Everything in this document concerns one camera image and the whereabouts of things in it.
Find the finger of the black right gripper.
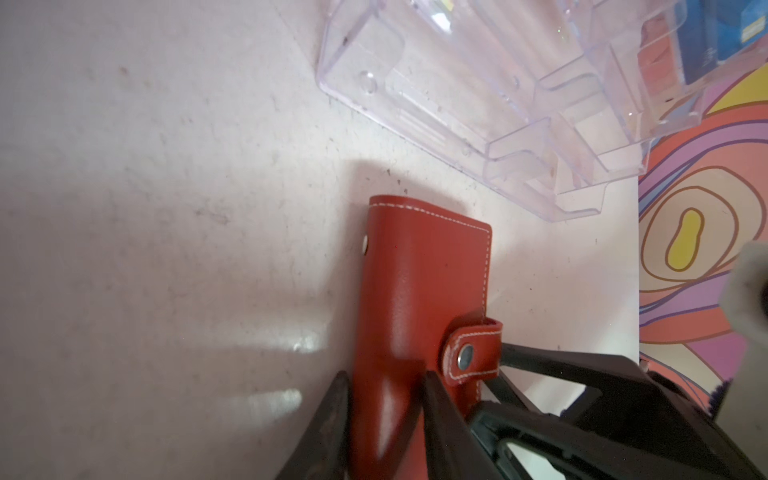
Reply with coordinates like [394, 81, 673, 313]
[469, 401, 762, 479]
[500, 343, 645, 420]

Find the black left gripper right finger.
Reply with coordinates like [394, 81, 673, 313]
[422, 371, 502, 480]

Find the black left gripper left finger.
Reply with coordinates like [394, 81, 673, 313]
[276, 371, 351, 480]

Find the red leather card holder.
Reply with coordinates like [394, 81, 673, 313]
[348, 195, 502, 479]

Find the clear acrylic card stand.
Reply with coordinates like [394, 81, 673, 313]
[316, 0, 767, 222]

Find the blue credit card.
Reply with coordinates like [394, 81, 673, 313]
[675, 0, 767, 85]

